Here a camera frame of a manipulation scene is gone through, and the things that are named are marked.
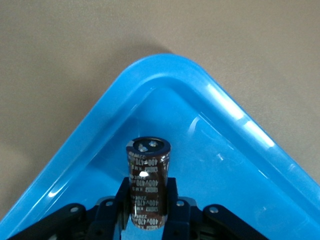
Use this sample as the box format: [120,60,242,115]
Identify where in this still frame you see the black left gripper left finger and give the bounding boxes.
[4,176,131,240]

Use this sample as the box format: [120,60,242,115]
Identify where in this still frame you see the brown table cover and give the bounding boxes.
[0,0,320,222]

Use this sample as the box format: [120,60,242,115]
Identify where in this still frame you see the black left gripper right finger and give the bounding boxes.
[161,176,271,240]

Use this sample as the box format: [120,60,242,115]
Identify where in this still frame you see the dark brown electrolytic capacitor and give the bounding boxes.
[125,136,173,231]

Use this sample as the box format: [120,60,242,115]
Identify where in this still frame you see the blue plastic tray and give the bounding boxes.
[0,52,320,240]

